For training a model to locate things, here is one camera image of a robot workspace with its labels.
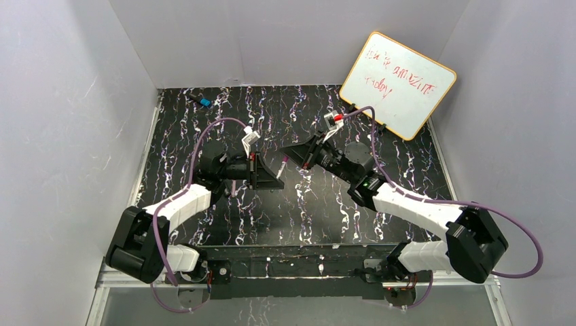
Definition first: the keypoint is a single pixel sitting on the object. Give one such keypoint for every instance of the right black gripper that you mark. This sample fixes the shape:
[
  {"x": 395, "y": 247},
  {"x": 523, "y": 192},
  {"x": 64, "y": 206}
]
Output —
[{"x": 314, "y": 155}]

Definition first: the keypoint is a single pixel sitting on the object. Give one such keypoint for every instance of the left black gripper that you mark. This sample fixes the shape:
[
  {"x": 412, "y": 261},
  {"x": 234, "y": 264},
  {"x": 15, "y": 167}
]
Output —
[{"x": 256, "y": 172}]

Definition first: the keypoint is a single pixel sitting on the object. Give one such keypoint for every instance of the white pen green tip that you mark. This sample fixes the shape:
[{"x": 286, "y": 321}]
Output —
[{"x": 278, "y": 175}]

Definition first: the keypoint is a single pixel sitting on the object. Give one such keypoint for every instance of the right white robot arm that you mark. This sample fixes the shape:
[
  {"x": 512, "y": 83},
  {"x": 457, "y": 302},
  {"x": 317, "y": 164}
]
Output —
[{"x": 469, "y": 241}]

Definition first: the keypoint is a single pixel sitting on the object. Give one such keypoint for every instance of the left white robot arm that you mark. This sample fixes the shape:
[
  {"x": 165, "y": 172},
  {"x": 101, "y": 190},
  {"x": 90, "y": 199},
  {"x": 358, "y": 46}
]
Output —
[{"x": 162, "y": 225}]

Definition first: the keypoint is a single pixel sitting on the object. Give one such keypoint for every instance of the blue capped black marker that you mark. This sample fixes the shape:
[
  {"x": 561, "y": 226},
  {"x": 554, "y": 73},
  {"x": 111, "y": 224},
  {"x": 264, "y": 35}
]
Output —
[{"x": 201, "y": 100}]

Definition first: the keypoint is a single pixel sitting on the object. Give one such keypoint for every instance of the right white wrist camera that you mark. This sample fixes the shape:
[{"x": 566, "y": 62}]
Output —
[{"x": 335, "y": 122}]

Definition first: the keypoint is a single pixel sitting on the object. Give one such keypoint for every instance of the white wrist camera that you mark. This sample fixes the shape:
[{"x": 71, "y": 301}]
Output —
[
  {"x": 251, "y": 137},
  {"x": 335, "y": 122}
]

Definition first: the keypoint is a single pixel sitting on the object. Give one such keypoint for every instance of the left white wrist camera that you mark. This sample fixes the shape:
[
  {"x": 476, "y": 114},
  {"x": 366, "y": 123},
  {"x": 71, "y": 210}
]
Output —
[{"x": 251, "y": 137}]

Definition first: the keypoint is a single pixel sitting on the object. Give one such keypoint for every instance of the white whiteboard orange frame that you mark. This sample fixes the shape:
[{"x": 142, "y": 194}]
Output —
[{"x": 403, "y": 86}]

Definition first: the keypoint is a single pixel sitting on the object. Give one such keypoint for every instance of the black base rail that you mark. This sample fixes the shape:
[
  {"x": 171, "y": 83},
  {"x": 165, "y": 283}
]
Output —
[{"x": 317, "y": 270}]

